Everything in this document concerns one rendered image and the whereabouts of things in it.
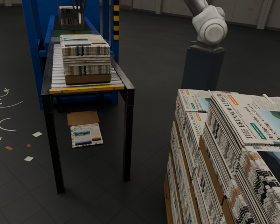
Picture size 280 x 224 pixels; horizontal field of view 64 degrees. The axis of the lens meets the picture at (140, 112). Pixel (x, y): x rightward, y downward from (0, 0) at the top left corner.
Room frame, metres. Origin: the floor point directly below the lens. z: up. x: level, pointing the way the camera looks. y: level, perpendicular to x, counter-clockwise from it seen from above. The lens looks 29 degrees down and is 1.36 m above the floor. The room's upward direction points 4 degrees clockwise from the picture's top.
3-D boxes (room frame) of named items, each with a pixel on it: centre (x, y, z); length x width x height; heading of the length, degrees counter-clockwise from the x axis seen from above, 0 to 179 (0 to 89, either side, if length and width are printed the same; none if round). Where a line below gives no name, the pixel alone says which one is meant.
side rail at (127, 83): (1.94, 0.28, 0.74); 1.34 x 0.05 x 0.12; 19
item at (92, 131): (1.90, 0.53, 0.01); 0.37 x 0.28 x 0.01; 19
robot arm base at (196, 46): (1.65, -0.43, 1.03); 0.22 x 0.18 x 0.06; 51
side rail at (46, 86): (1.78, 0.76, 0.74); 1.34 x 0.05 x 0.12; 19
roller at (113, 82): (1.37, 0.35, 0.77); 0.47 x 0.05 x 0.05; 109
